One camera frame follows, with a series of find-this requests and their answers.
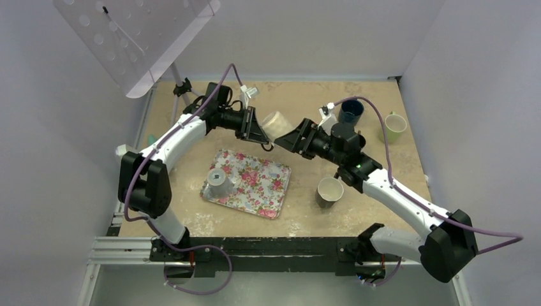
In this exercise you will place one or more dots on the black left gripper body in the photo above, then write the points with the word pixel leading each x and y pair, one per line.
pixel 236 121

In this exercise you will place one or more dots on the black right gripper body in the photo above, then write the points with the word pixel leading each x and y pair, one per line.
pixel 318 145

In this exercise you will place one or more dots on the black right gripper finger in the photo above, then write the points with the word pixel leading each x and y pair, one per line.
pixel 300 132
pixel 289 143

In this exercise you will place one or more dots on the cream white mug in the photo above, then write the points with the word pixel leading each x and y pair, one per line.
pixel 274 126

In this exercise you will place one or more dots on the dark blue mug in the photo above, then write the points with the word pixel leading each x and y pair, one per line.
pixel 350 111

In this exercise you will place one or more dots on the black glossy mug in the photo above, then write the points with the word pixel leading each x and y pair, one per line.
pixel 328 191

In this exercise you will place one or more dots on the light grey mug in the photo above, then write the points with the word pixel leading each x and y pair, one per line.
pixel 219 185

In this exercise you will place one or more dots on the light green mug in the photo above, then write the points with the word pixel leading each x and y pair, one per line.
pixel 394 126

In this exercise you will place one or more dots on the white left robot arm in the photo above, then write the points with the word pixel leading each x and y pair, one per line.
pixel 144 182

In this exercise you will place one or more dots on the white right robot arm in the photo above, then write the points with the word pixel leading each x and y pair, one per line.
pixel 442 242

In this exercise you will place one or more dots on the floral serving tray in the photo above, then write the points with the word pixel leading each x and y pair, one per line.
pixel 259 184

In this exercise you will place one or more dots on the white angular block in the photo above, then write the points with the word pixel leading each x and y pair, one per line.
pixel 121 150

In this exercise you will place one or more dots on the white music stand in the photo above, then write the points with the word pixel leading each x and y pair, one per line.
pixel 136 41

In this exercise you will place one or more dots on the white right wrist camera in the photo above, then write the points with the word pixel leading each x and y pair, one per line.
pixel 328 117

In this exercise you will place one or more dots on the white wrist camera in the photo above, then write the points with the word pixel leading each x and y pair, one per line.
pixel 328 117
pixel 247 93

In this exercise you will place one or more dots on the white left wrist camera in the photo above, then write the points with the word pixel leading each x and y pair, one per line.
pixel 247 93

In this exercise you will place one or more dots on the teal handle tool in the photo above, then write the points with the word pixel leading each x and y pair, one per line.
pixel 151 139

